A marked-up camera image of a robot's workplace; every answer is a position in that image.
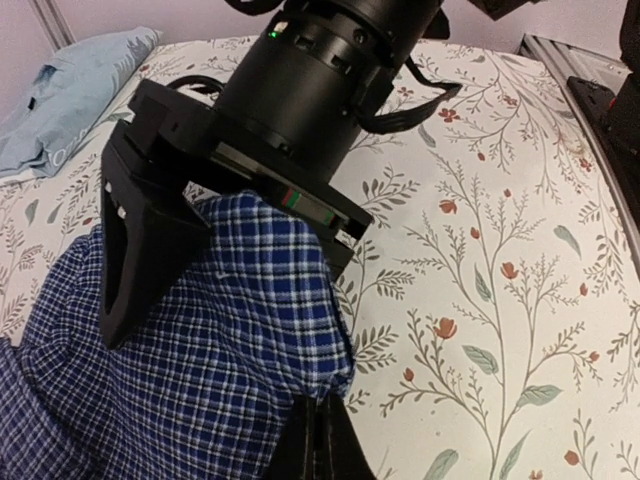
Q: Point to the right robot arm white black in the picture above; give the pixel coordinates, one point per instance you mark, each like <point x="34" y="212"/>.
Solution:
<point x="400" y="23"/>

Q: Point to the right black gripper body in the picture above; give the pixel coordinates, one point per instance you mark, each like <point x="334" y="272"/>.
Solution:
<point x="280" y="126"/>

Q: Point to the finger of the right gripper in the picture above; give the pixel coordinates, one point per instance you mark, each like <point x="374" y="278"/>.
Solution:
<point x="151" y="234"/>

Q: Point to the front aluminium rail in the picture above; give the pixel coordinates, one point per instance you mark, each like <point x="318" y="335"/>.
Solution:
<point x="564" y="61"/>

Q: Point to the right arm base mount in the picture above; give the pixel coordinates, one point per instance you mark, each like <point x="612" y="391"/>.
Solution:
<point x="614" y="117"/>

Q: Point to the light blue t-shirt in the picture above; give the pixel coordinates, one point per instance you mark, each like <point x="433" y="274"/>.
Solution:
<point x="68" y="96"/>

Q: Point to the right aluminium frame post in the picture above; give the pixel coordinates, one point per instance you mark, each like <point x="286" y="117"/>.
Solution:
<point x="51" y="19"/>

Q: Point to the dark blue checkered shirt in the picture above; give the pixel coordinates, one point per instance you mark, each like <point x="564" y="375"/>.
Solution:
<point x="204" y="385"/>

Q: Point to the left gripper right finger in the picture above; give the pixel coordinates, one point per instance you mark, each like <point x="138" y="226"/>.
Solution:
<point x="340" y="453"/>

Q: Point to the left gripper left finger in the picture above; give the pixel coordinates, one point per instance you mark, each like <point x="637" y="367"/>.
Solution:
<point x="301" y="438"/>

